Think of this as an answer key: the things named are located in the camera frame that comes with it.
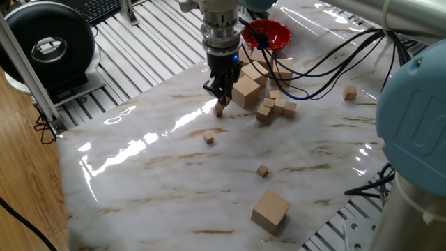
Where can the aluminium frame post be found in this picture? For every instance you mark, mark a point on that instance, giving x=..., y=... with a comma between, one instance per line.
x=24, y=69

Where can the medium wooden cube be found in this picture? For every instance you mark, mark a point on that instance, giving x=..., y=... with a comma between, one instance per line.
x=279, y=105
x=263, y=113
x=290, y=109
x=350, y=93
x=268, y=102
x=274, y=94

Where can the white lamp base plate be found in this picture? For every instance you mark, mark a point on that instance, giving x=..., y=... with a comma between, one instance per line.
x=94, y=83

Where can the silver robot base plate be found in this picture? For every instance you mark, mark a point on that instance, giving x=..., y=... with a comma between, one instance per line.
x=359, y=237

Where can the white plastic wrist bracket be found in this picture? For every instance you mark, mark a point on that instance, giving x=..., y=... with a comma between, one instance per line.
x=209, y=5

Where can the black computer keyboard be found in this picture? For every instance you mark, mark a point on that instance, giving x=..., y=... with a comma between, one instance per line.
x=97, y=10

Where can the white marble pattern sheet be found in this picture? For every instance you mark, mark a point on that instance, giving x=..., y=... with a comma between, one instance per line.
x=174, y=174

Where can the silver wrist adapter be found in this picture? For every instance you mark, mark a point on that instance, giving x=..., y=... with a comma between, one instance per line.
x=221, y=35

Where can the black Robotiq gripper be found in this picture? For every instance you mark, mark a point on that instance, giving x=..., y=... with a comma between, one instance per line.
x=223, y=66

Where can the red glossy bowl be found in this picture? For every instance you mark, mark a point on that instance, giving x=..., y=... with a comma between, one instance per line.
x=275, y=33

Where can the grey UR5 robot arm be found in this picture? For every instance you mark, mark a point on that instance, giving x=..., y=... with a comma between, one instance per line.
x=414, y=122

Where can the aluminium corner bracket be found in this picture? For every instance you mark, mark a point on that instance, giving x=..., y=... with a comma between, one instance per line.
x=129, y=15

